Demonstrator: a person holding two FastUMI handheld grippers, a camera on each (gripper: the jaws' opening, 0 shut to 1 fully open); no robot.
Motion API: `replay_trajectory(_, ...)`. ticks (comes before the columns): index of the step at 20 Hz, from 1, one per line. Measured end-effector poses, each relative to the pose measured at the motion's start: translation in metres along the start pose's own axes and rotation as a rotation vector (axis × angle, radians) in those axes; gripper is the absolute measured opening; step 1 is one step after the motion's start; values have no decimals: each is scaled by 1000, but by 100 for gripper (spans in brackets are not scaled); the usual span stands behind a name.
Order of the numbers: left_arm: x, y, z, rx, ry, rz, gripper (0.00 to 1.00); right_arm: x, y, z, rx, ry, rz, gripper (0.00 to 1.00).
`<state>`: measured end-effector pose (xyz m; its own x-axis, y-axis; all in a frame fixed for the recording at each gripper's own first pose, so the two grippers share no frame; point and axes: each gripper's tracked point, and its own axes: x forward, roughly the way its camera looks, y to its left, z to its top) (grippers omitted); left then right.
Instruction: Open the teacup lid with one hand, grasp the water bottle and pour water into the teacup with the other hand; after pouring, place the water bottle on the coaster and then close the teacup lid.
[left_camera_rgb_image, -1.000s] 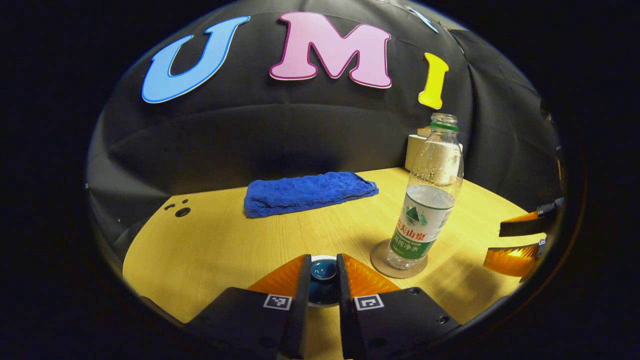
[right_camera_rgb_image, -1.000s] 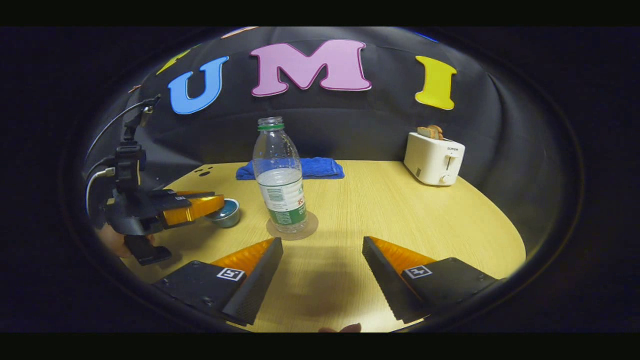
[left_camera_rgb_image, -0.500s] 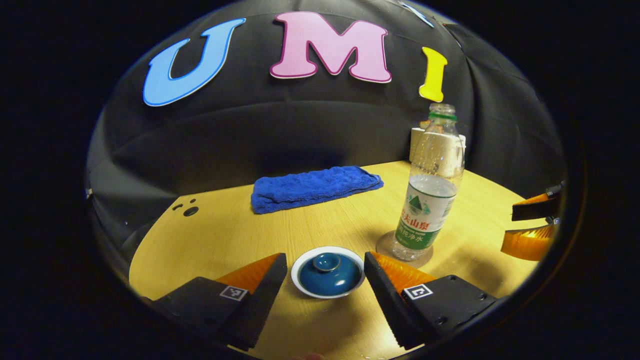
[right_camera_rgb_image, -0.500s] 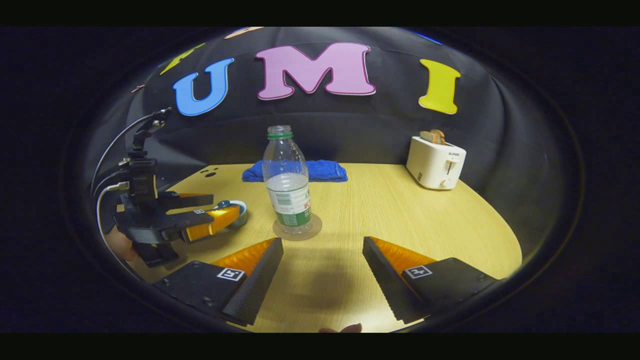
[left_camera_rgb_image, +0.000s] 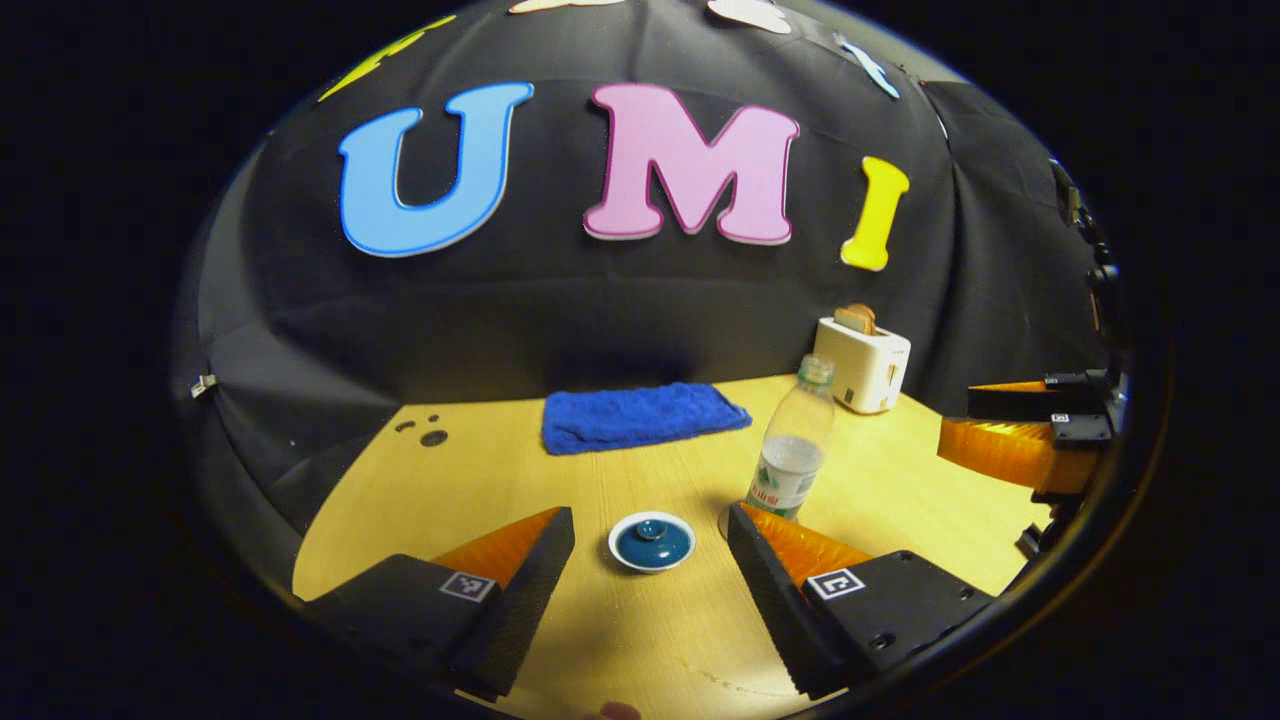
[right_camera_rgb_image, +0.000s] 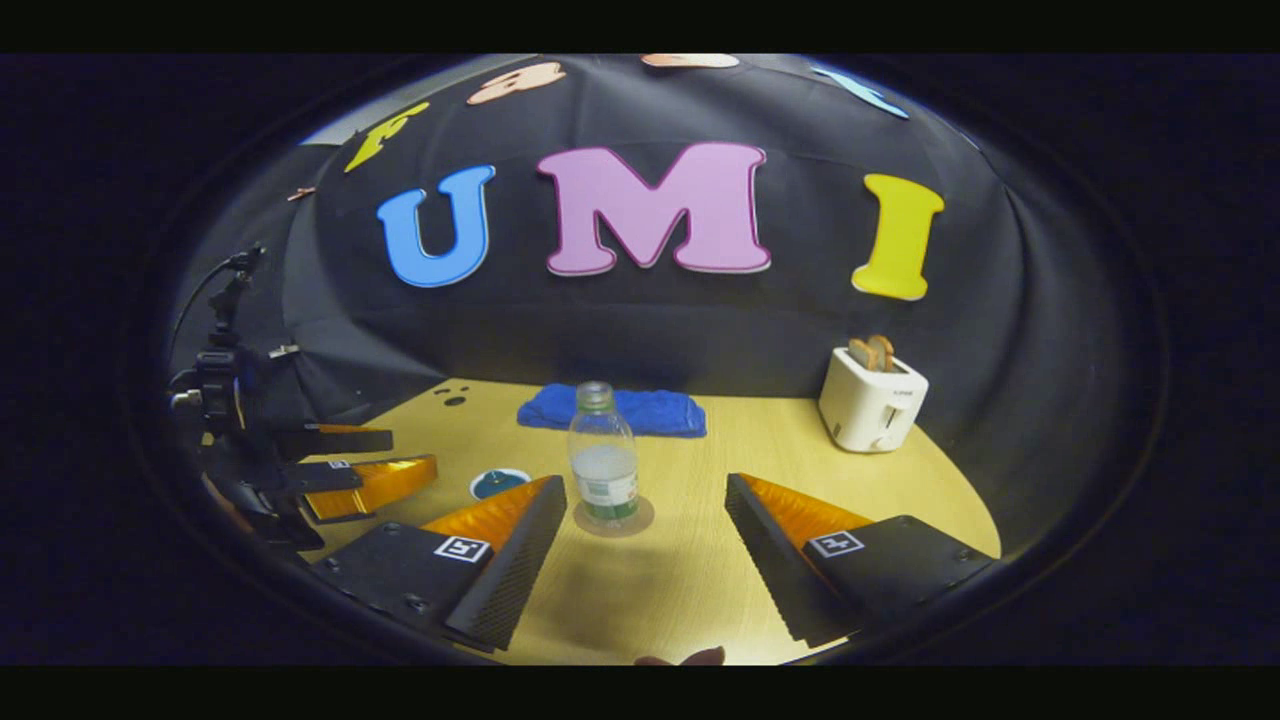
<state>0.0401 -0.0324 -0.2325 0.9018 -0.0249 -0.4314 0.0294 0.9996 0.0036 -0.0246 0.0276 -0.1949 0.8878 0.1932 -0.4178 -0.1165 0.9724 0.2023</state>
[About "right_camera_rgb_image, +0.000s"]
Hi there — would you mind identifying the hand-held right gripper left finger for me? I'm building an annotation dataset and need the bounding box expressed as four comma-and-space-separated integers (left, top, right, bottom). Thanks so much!
310, 474, 569, 653

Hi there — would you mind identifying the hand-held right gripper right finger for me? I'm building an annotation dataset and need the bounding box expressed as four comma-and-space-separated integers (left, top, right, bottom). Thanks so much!
723, 472, 1002, 649

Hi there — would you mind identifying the white teacup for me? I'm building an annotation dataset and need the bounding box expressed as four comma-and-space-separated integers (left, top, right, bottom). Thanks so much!
468, 467, 533, 502

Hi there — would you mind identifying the round brown coaster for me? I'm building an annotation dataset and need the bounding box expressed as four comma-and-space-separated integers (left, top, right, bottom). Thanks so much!
572, 495, 656, 539

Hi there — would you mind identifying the clear plastic water bottle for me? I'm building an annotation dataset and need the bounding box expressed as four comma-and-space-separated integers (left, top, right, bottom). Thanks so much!
567, 381, 641, 528

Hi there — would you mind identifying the white toaster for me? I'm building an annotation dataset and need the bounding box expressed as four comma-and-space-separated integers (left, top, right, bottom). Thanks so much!
818, 347, 930, 454

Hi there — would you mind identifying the blue towel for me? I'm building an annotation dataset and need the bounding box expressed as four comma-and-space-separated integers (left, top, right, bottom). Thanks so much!
517, 383, 708, 439

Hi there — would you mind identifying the black backdrop cloth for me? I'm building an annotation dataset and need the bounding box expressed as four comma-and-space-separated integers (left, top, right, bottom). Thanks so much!
175, 55, 1151, 561

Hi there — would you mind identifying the black cable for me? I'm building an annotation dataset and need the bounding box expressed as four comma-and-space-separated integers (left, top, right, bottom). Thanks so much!
170, 255, 246, 376

